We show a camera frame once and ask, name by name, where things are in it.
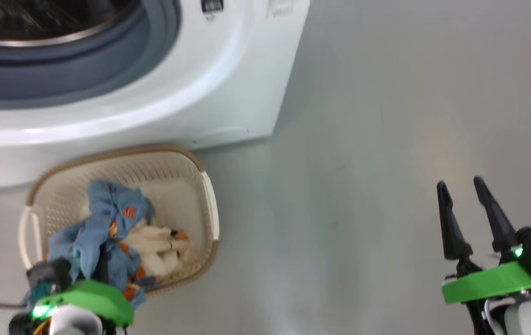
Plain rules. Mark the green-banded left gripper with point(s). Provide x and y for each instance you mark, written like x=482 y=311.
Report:
x=93 y=298

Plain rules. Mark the cream white garment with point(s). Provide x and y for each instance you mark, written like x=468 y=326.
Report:
x=154 y=246

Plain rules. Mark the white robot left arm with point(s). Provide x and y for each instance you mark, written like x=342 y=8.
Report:
x=75 y=323

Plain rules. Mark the cream perforated laundry basket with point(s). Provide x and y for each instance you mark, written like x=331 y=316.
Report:
x=177 y=186

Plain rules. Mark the blue bear-print garment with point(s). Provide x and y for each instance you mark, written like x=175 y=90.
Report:
x=107 y=204

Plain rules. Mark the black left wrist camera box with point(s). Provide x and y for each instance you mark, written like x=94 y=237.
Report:
x=49 y=274

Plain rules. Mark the white front-load washing machine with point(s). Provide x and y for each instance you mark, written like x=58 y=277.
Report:
x=200 y=93

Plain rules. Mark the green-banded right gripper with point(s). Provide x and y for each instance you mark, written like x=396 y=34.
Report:
x=488 y=284

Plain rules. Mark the small black text sticker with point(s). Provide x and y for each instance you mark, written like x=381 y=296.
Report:
x=280 y=7

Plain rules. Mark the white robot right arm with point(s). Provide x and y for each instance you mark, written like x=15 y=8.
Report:
x=526 y=321

